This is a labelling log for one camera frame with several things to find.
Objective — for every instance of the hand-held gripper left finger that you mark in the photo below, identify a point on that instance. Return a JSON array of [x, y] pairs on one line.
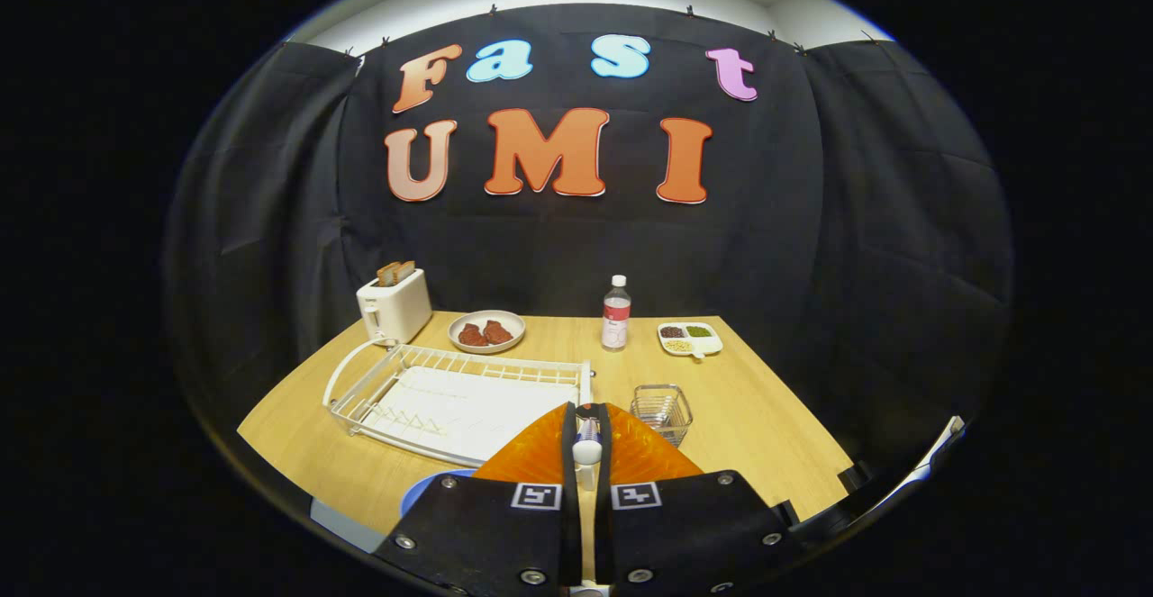
[[569, 453]]

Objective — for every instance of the blue plate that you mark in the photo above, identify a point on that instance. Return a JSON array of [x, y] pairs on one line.
[[423, 489]]

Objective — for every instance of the pile of green beans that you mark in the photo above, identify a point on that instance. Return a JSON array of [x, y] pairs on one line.
[[699, 330]]

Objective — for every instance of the clear plastic bottle red label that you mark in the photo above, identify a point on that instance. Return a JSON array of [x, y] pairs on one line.
[[616, 327]]

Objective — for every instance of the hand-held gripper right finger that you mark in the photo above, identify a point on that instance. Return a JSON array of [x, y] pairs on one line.
[[602, 453]]

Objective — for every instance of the white divided dish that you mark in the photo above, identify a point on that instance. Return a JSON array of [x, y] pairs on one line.
[[716, 345]]

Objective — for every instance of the red meat piece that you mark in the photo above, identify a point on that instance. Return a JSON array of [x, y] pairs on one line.
[[472, 336], [497, 332]]

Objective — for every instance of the pile of yellow beans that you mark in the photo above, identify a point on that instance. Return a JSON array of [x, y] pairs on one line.
[[679, 345]]

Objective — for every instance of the toast slice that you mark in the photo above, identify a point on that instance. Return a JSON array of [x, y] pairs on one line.
[[407, 268], [387, 274]]

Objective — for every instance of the cream toaster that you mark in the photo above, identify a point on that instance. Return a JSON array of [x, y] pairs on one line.
[[396, 309]]

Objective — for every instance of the white round plate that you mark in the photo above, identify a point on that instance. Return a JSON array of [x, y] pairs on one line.
[[486, 316]]

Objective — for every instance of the black table clamp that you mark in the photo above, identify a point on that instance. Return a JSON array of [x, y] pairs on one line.
[[856, 474], [785, 513]]

